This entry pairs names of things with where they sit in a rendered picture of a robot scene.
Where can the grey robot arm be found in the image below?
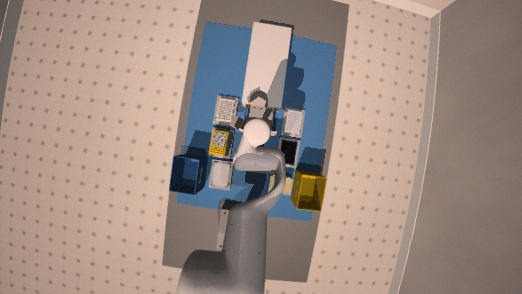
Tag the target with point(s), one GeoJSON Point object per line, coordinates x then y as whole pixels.
{"type": "Point", "coordinates": [239, 268]}

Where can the blue bench mat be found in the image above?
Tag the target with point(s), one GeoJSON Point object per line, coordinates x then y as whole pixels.
{"type": "Point", "coordinates": [221, 70]}

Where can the yellow open-top bin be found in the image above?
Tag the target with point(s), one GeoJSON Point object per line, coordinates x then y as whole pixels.
{"type": "Point", "coordinates": [312, 191]}

